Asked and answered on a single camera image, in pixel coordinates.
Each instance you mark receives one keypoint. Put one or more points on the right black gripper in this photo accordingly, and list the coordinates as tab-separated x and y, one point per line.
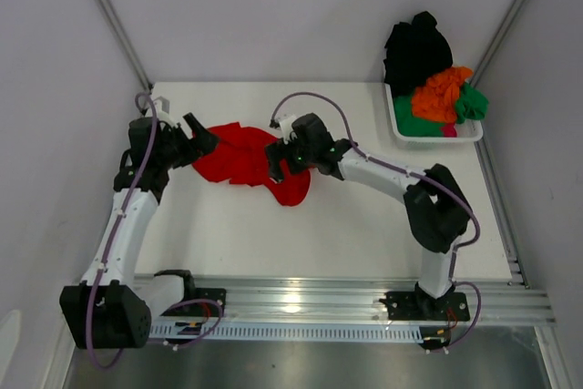
279	155

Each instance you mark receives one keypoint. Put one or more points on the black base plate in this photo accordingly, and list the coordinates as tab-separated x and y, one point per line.
208	301
409	306

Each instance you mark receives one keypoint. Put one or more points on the red t shirt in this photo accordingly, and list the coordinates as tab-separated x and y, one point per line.
240	159

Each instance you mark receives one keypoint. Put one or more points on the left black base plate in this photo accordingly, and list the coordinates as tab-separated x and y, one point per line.
208	301

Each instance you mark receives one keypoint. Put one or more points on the slotted cable duct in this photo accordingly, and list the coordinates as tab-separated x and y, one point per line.
296	332

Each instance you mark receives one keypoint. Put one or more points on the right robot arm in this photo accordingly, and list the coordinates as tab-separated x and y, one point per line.
436	208

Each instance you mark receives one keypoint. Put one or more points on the orange t shirt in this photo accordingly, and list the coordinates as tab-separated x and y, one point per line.
435	99

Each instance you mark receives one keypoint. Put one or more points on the aluminium mounting rail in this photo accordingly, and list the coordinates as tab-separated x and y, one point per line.
304	300

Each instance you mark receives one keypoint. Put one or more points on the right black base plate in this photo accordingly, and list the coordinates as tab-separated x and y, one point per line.
409	306

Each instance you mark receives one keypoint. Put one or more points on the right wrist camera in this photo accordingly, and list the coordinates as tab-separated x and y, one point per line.
284	125

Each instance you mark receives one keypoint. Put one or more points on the corner metal profile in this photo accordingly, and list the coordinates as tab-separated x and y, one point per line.
508	20
118	31

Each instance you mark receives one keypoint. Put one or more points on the white plastic basket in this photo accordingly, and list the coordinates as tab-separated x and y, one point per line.
469	132

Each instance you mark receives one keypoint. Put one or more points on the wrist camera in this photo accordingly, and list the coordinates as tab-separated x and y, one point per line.
284	125
158	108

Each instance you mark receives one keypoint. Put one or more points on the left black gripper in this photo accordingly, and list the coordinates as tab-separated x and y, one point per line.
203	143

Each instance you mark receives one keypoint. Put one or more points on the left corner metal profile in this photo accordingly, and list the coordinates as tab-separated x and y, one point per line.
118	31

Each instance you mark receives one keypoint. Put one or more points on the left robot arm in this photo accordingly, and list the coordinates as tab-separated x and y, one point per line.
105	311

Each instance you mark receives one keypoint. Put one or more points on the green t shirt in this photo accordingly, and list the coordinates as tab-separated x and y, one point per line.
472	105

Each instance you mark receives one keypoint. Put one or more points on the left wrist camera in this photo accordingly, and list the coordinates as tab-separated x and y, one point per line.
158	108

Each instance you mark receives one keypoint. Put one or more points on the right corner metal profile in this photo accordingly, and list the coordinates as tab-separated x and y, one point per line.
508	20

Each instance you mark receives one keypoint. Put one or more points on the pink cloth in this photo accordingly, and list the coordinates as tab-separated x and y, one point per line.
449	131

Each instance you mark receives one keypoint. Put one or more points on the black t shirt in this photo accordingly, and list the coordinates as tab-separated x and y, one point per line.
414	52

